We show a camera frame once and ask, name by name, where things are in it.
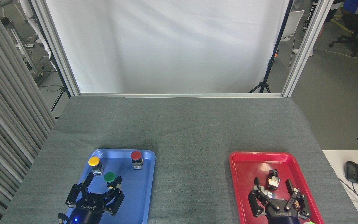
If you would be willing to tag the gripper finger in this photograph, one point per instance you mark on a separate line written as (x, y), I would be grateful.
(73, 197)
(303, 208)
(116, 200)
(255, 202)

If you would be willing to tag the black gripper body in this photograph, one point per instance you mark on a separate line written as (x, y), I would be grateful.
(281, 216)
(87, 207)

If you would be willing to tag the green push button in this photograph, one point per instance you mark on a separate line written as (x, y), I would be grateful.
(109, 176)

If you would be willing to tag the yellow push button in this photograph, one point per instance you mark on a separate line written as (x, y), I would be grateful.
(94, 160)

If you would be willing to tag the red push button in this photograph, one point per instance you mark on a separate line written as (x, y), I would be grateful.
(135, 155)

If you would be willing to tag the small green object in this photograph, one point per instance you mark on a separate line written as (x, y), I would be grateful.
(310, 222)

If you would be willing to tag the blue plastic tray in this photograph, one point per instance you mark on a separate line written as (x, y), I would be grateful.
(135, 193)

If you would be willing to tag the red plastic tray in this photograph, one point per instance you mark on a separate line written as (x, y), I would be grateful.
(244, 174)

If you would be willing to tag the white desk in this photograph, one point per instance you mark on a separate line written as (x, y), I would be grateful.
(337, 161)

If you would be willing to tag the black computer mouse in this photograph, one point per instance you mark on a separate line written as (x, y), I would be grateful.
(353, 171)

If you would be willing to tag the grey ribbed curtain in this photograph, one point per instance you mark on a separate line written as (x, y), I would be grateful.
(5, 124)

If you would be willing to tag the black light stand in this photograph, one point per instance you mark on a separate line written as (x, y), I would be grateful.
(61, 90)

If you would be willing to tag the silver aluminium crossbar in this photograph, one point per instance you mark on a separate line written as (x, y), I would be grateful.
(182, 95)

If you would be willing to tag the black tripod stand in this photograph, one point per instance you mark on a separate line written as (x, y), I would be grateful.
(270, 63)

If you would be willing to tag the white backdrop cloth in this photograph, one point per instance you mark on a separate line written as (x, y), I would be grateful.
(166, 46)

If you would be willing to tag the metal equipment rack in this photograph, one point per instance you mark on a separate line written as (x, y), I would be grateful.
(17, 40)

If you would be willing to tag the white chair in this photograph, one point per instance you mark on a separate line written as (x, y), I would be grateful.
(294, 21)

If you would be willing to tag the person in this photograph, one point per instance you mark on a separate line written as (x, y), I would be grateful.
(333, 11)

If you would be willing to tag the blue box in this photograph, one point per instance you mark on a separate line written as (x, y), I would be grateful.
(353, 6)

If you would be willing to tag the black and amber switch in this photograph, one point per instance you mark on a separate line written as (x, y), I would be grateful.
(296, 204)

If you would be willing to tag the orange and white switch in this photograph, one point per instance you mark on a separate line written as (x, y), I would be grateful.
(269, 195)

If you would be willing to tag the black and gold switch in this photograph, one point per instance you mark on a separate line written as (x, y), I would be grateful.
(273, 180)

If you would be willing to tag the silver aluminium post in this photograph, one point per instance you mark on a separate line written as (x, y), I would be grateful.
(54, 46)
(306, 46)

